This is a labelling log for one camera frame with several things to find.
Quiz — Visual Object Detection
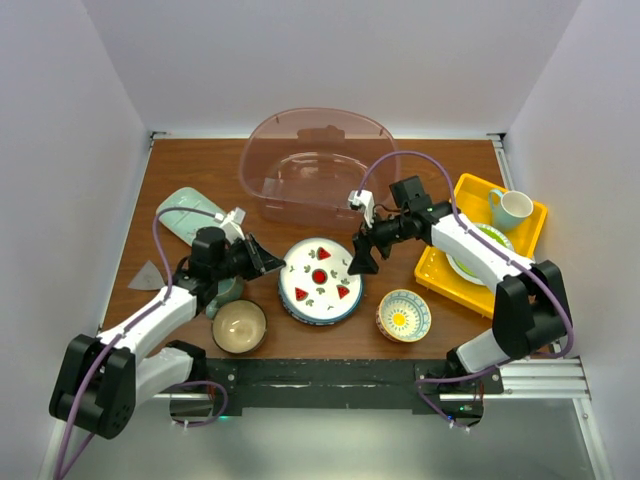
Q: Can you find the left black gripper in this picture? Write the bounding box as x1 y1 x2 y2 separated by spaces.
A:
212 232 285 282

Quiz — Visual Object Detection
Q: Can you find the teal ceramic cup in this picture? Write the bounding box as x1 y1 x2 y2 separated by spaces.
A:
204 277 245 320

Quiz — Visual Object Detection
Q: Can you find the mint green rectangular dish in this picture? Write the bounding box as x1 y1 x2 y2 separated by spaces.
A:
156 187 226 246

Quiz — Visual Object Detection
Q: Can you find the light blue mug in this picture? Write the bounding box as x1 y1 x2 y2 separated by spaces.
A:
488 189 534 232

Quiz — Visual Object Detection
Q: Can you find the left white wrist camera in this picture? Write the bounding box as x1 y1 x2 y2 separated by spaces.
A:
214 207 246 244

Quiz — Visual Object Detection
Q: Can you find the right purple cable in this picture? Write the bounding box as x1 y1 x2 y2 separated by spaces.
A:
359 151 576 359

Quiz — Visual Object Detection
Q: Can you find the blue floral plate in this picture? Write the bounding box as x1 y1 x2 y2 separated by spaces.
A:
280 297 360 327

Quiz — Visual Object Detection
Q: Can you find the pink translucent plastic bin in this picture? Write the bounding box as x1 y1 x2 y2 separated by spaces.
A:
239 108 399 233

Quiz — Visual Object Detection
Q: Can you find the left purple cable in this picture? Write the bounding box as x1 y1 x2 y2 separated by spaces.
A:
52 207 226 480

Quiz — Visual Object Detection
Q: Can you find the green plate white rim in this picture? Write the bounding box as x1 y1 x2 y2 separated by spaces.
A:
446 222 514 286

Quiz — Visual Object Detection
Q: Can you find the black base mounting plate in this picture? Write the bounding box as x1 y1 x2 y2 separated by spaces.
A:
171 358 504 425

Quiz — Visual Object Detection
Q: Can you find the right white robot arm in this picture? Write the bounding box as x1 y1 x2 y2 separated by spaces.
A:
348 177 573 393

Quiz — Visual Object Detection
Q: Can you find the watermelon plate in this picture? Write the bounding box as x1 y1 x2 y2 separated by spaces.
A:
278 289 363 326
278 237 364 301

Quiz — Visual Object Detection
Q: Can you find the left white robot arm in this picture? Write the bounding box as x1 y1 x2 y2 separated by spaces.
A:
49 227 285 439

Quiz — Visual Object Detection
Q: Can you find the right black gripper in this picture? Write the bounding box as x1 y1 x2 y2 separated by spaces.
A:
347 207 410 276

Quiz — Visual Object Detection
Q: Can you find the purple cable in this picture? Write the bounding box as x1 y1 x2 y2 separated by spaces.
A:
359 151 576 359
52 207 226 480

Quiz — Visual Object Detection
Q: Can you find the brown beige bowl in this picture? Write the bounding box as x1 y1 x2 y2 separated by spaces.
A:
212 299 268 355

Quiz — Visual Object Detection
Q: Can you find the yellow flower patterned bowl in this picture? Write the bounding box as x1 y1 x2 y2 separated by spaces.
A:
376 289 432 343

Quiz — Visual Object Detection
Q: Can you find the aluminium frame rail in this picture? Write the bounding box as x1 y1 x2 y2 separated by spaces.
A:
499 357 614 480

